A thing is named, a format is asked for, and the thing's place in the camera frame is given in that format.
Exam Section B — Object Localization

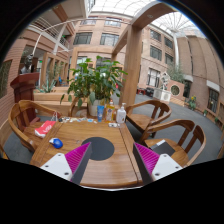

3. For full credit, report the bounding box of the yellow orange bottle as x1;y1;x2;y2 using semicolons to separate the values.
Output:
105;101;115;121

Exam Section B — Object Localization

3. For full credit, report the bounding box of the blue white computer mouse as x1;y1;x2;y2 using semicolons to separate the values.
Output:
49;138;63;149

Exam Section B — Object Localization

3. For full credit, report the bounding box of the blue tube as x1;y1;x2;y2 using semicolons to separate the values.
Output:
97;105;104;122

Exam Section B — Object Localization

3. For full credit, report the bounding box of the wooden armchair near right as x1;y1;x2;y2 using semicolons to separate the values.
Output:
139;119;206;167

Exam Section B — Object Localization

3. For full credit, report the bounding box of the dark notebook on chair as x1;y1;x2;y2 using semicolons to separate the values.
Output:
150;140;175;156

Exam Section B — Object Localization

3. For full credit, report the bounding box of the potted green leafy plant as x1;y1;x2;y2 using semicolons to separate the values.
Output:
60;58;127;106

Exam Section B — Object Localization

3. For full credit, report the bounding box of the white pump sanitizer bottle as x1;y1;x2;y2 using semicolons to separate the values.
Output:
116;104;126;124

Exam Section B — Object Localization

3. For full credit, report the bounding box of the dark red wooden pedestal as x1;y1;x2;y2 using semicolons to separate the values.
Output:
10;72;39;131

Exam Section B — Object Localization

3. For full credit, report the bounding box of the round dark grey mouse pad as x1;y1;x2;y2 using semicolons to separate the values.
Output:
82;137;115;161

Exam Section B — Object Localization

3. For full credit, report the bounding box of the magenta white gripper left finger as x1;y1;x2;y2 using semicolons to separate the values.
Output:
41;142;92;185

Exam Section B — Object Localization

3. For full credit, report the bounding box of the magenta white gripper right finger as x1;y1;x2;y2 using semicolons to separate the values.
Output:
133;143;182;184

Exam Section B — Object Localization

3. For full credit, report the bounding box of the wooden armchair behind table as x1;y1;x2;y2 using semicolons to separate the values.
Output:
68;98;88;118

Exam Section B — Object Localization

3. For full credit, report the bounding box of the wooden armchair far right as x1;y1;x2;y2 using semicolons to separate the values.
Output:
126;100;172;133

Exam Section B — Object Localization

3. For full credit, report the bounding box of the red white tissue pack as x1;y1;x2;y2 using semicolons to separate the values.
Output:
35;120;55;138

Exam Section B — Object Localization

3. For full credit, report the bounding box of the bronze bust statue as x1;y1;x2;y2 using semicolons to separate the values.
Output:
20;54;33;74

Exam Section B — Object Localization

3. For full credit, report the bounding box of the wooden armchair left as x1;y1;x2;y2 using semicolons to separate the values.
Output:
8;100;62;152

